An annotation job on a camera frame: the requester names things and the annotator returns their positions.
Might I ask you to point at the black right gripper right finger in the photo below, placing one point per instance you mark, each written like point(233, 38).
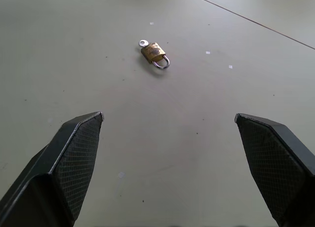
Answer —
point(275, 168)

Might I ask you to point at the brass padlock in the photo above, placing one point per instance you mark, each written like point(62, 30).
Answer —
point(153, 54)

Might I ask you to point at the silver key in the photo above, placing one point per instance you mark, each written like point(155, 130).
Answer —
point(143, 43)

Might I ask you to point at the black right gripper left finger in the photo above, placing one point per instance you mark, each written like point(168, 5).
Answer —
point(56, 177)

